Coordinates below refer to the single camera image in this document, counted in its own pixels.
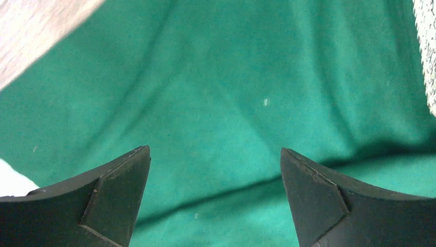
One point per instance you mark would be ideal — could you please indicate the green surgical cloth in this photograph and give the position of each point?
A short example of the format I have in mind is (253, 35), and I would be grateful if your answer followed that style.
(217, 89)

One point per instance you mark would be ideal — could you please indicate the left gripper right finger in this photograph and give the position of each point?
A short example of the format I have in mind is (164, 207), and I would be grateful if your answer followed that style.
(330, 208)

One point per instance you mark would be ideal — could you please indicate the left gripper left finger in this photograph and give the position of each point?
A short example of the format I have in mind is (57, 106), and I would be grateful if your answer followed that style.
(96, 208)

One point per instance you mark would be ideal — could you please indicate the metal mesh tray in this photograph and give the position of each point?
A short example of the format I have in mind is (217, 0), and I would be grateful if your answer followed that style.
(424, 13)

